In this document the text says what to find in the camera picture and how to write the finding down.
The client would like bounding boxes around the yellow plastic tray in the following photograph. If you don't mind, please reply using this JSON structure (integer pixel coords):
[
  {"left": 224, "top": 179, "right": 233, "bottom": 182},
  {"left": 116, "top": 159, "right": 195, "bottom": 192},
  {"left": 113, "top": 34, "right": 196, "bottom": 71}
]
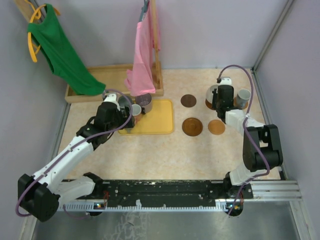
[{"left": 118, "top": 99, "right": 174, "bottom": 136}]

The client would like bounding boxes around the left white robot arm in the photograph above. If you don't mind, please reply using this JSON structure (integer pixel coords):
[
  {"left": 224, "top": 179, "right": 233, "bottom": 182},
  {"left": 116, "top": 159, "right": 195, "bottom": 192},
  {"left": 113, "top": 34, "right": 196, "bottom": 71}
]
[{"left": 15, "top": 101, "right": 134, "bottom": 222}]

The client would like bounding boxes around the green shirt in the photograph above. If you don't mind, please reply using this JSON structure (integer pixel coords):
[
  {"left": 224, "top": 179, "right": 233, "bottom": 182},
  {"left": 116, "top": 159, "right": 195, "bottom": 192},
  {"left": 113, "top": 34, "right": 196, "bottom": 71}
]
[{"left": 27, "top": 3, "right": 106, "bottom": 96}]

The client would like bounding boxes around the pink shirt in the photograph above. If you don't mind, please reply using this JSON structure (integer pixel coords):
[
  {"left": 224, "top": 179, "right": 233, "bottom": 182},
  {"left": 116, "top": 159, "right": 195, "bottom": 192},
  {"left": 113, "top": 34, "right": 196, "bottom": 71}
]
[{"left": 124, "top": 0, "right": 156, "bottom": 97}]

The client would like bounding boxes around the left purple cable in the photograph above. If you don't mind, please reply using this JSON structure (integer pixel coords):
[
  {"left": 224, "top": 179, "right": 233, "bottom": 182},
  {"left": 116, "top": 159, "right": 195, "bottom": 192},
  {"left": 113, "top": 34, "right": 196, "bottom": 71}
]
[{"left": 15, "top": 88, "right": 133, "bottom": 221}]

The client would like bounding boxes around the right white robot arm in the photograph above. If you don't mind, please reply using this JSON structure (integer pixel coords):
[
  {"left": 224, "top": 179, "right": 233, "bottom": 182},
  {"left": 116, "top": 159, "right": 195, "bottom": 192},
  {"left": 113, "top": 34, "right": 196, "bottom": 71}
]
[{"left": 212, "top": 84, "right": 283, "bottom": 198}]

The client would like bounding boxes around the grey blue mug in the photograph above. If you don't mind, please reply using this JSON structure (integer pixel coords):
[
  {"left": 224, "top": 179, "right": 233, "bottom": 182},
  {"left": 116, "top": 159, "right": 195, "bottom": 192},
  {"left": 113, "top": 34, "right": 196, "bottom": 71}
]
[{"left": 236, "top": 88, "right": 251, "bottom": 106}]

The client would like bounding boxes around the wooden tray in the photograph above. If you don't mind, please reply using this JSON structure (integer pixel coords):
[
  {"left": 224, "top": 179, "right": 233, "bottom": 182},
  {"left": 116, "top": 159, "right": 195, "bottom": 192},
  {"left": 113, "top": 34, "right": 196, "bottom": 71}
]
[{"left": 65, "top": 64, "right": 133, "bottom": 104}]

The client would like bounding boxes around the aluminium frame rail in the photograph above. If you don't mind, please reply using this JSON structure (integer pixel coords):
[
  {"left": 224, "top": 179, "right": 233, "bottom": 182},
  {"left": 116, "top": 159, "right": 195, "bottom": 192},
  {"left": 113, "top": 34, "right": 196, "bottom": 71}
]
[{"left": 251, "top": 180, "right": 302, "bottom": 202}]

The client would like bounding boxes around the dark walnut coaster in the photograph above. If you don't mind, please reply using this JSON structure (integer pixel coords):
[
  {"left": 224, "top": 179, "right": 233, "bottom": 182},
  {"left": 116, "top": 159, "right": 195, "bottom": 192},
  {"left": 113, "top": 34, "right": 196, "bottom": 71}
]
[{"left": 180, "top": 94, "right": 197, "bottom": 108}]

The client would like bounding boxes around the light wooden coaster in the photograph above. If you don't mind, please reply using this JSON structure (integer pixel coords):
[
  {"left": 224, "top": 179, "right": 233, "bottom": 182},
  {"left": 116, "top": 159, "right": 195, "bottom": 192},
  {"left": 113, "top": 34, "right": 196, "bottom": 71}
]
[
  {"left": 208, "top": 119, "right": 226, "bottom": 135},
  {"left": 233, "top": 97, "right": 249, "bottom": 110}
]

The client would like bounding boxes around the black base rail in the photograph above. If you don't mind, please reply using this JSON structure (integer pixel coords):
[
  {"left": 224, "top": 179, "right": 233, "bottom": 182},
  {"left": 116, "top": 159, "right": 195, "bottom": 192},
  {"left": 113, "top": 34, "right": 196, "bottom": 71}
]
[{"left": 79, "top": 178, "right": 241, "bottom": 208}]

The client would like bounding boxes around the dark teal mug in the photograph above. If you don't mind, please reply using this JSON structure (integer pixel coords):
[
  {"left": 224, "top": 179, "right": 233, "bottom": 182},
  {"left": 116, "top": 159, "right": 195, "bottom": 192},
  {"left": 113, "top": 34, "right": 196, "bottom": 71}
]
[{"left": 118, "top": 96, "right": 134, "bottom": 110}]

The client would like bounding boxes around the large white mug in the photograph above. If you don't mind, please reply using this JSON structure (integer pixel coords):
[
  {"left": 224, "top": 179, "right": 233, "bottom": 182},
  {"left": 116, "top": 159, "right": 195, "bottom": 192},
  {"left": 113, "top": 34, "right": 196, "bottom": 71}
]
[{"left": 205, "top": 84, "right": 219, "bottom": 109}]

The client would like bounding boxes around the purple glass cup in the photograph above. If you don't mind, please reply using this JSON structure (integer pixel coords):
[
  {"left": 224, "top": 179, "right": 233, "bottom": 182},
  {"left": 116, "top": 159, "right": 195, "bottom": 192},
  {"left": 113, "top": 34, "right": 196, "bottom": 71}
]
[{"left": 135, "top": 93, "right": 153, "bottom": 115}]

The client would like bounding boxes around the pink lettered mug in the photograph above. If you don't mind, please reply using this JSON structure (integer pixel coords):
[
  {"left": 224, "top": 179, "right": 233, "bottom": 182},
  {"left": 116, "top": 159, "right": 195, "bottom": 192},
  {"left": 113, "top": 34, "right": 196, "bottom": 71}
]
[{"left": 132, "top": 104, "right": 143, "bottom": 125}]

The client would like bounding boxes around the brown ridged wooden coaster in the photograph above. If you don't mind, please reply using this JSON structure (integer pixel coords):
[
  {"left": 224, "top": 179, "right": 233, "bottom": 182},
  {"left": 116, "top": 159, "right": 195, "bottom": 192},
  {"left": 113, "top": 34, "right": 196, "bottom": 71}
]
[{"left": 182, "top": 117, "right": 203, "bottom": 137}]

